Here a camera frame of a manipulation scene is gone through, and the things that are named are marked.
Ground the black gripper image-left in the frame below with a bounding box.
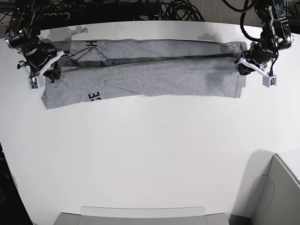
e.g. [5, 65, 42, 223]
[17, 43, 70, 83]

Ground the grey chair bottom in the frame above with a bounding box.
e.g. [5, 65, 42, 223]
[55, 206, 229, 225]

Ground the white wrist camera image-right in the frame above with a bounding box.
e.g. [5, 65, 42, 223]
[262, 75, 277, 88]

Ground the grey T-shirt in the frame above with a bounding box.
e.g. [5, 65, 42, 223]
[41, 40, 247, 109]

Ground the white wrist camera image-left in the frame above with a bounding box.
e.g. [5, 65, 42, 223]
[27, 75, 45, 90]

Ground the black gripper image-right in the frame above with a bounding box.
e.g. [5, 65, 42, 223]
[235, 42, 278, 75]

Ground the black cable bundle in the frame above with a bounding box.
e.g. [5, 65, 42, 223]
[161, 1, 206, 22]

